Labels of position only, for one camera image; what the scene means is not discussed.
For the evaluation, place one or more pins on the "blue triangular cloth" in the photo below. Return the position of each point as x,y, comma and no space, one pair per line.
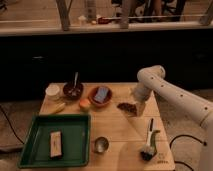
132,90

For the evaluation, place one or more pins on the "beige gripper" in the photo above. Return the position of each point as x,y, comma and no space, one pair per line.
140,106

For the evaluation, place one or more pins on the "green plastic tray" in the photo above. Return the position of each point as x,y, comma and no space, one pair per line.
75,133

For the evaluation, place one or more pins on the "dark brown bowl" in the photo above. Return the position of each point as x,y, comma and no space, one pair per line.
68,88

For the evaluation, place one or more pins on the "yellow banana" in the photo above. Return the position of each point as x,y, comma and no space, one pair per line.
58,108

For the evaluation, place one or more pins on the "orange fruit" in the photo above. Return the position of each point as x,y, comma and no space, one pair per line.
84,104

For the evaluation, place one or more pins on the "dark grape bunch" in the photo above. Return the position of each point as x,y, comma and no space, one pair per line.
130,109

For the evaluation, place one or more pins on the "blue sponge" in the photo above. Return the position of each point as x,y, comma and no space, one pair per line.
101,94

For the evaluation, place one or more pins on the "wooden block in tray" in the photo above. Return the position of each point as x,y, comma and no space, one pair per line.
55,144

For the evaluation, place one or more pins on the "metal spoon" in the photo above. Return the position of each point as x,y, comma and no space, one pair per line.
75,83

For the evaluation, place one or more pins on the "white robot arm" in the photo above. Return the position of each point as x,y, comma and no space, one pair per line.
200,110

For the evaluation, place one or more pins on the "white cup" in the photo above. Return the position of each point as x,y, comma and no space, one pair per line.
53,92

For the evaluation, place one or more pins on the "terracotta bowl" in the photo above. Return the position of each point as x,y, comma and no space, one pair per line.
97,104

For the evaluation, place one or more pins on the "small metal cup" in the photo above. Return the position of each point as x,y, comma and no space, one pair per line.
101,145

